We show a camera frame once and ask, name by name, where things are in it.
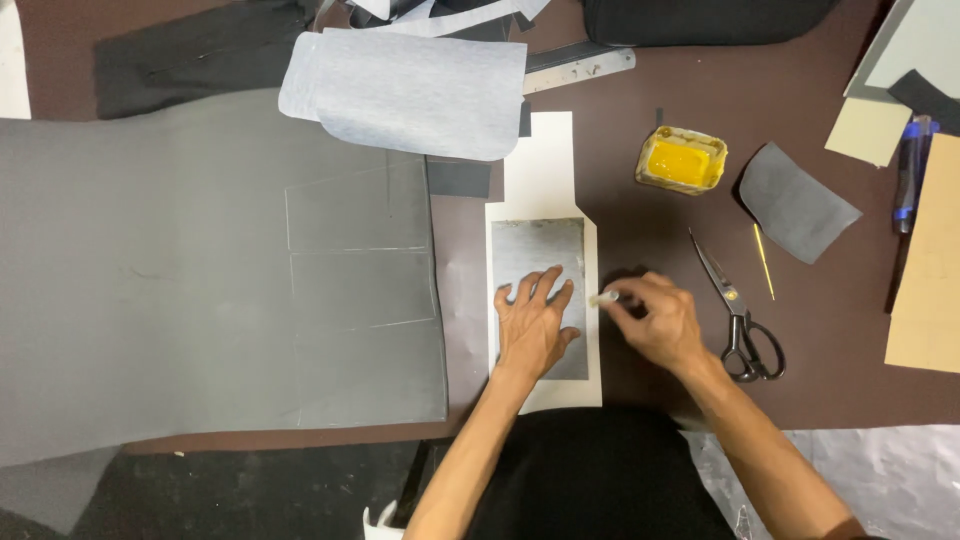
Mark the blue pen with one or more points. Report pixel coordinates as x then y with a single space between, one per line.
909 176

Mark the pale green-grey board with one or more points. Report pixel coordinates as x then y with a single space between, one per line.
907 45

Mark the curved grey material piece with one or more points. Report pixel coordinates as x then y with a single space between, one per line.
796 204

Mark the grey rectangular material piece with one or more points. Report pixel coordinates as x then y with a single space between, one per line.
540 247

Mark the black fabric piece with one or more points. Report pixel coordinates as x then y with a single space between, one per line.
195 64

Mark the cream paper piece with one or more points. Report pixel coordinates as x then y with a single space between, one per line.
866 129

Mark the pile of fabric scraps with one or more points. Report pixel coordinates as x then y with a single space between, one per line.
442 16

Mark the small white glue brush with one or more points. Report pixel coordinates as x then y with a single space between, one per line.
602 298

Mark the tan cardboard sheet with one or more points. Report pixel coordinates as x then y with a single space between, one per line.
930 262

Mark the yellow glue tub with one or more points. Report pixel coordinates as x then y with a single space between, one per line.
681 160

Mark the white paper sheet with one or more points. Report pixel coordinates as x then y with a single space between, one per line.
541 161

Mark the light grey fabric piece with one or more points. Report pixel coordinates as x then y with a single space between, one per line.
409 94

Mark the person's right fingers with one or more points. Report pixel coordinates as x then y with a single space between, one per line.
626 300

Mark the black material scrap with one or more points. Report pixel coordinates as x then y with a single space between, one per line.
926 97

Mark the person's right hand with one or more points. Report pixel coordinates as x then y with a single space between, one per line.
660 319

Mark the person's left hand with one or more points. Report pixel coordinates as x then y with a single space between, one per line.
534 330

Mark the large grey material sheet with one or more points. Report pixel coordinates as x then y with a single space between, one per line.
187 285

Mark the silver plastic sheet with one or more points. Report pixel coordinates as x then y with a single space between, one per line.
847 480

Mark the metal ruler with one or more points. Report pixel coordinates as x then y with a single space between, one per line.
577 66

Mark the thin yellow stick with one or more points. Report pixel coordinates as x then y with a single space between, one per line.
764 262

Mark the person's black shirt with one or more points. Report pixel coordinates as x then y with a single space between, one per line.
592 480

